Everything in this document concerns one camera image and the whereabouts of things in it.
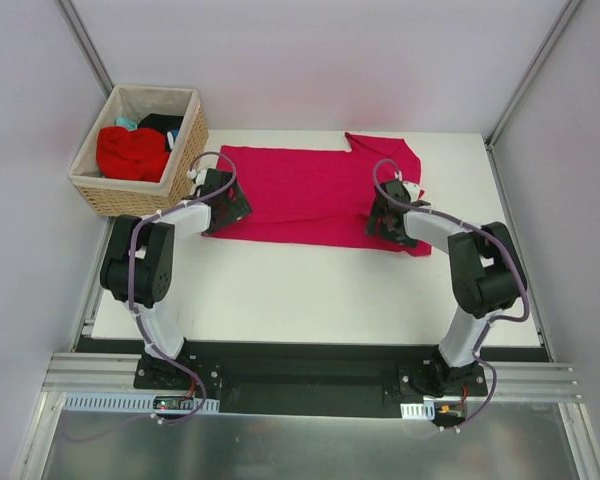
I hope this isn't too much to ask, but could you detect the magenta pink t shirt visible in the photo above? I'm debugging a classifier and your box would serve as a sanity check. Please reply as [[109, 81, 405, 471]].
[[217, 133, 432, 257]]

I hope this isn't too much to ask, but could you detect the wicker basket with liner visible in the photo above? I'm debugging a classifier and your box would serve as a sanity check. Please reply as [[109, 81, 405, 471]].
[[68, 84, 209, 217]]

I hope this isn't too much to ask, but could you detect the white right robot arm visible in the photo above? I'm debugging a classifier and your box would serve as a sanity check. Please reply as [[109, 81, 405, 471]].
[[366, 179, 527, 397]]

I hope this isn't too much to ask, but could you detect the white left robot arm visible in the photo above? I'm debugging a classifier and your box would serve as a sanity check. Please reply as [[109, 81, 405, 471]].
[[100, 169, 252, 389]]

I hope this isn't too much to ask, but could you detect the red t shirt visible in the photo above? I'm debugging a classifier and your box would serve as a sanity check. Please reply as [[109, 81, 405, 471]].
[[96, 126, 170, 183]]

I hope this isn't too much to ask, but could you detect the black t shirt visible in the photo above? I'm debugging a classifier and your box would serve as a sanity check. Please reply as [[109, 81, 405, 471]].
[[137, 113, 184, 150]]

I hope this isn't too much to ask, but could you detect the light blue t shirt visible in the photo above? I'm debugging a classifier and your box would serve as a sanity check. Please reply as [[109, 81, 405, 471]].
[[115, 116, 137, 131]]

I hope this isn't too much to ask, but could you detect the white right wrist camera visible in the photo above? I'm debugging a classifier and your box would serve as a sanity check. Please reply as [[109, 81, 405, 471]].
[[395, 172, 424, 203]]

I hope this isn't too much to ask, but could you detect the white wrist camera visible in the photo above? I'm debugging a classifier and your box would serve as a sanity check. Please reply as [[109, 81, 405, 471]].
[[187, 168, 207, 185], [395, 172, 424, 203]]

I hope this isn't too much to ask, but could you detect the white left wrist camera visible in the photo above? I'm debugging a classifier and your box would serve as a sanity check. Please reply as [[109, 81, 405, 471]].
[[187, 168, 207, 185]]

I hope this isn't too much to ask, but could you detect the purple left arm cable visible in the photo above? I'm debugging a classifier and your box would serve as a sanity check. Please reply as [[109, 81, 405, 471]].
[[62, 150, 239, 442]]

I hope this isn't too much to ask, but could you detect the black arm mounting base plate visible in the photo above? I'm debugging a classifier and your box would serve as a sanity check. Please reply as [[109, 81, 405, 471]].
[[133, 341, 487, 418]]

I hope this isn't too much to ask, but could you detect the left aluminium frame post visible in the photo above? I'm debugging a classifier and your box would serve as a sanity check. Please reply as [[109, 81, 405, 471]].
[[55, 0, 114, 97]]

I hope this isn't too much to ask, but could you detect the aluminium frame post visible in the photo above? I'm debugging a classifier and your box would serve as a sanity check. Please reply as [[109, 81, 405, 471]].
[[55, 0, 114, 97], [484, 0, 585, 152]]

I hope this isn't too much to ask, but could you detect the right white cable duct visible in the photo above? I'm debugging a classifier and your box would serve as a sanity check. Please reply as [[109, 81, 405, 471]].
[[400, 401, 435, 421]]

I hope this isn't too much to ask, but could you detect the white cable duct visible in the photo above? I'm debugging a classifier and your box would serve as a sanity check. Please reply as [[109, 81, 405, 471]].
[[64, 393, 220, 415], [400, 401, 435, 421]]

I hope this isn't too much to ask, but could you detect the aluminium frame rail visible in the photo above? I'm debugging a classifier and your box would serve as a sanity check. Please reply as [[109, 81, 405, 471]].
[[44, 337, 584, 403]]

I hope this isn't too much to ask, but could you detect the left white cable duct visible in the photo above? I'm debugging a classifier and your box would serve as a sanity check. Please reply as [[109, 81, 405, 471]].
[[64, 393, 220, 415]]

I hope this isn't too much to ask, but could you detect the right aluminium frame post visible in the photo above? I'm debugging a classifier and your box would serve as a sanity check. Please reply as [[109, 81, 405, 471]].
[[484, 0, 585, 152]]

